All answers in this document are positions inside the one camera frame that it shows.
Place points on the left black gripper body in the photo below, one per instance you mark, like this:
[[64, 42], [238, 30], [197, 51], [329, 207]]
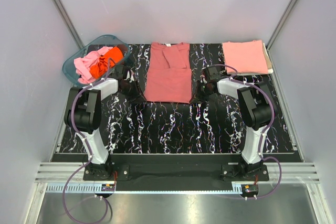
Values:
[[127, 90]]

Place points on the left rear aluminium post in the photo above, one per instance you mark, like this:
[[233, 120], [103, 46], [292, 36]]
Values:
[[68, 23]]

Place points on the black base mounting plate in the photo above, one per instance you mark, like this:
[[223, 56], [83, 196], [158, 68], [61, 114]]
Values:
[[157, 172]]

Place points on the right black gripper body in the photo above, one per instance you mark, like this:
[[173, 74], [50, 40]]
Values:
[[206, 89]]

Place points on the aluminium frame rail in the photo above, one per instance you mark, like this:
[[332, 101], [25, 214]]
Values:
[[270, 175]]

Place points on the dusty red t-shirt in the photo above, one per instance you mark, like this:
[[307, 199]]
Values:
[[169, 77]]

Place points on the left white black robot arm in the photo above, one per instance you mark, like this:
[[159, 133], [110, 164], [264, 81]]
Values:
[[83, 114]]

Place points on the light pink shirt in basket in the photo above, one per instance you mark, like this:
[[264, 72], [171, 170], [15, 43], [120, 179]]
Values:
[[83, 65]]

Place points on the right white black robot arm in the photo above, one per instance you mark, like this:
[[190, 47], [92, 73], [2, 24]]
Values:
[[256, 108]]

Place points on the folded salmon pink t-shirt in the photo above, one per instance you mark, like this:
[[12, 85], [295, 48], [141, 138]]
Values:
[[244, 56]]

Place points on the teal plastic laundry basket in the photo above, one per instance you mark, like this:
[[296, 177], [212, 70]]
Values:
[[68, 67]]

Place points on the orange shirt in basket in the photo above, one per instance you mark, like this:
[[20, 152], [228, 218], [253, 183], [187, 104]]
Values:
[[107, 61]]

